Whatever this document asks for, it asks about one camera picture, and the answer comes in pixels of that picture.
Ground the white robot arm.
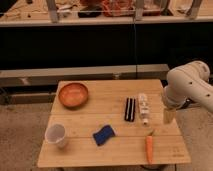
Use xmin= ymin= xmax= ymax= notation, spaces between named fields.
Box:
xmin=161 ymin=61 xmax=213 ymax=124

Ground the white tube bottle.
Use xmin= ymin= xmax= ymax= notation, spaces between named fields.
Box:
xmin=138 ymin=93 xmax=150 ymax=125

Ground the black rectangular case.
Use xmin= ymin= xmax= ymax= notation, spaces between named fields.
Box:
xmin=124 ymin=98 xmax=136 ymax=122

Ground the wooden table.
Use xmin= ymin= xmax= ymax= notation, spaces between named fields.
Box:
xmin=38 ymin=79 xmax=190 ymax=168

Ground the blue sponge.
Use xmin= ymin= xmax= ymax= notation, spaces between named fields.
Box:
xmin=93 ymin=125 xmax=115 ymax=146

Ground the orange wooden bowl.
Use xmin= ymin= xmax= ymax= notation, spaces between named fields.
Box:
xmin=58 ymin=82 xmax=89 ymax=108

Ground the white plastic cup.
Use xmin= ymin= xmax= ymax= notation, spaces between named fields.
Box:
xmin=45 ymin=124 xmax=67 ymax=148

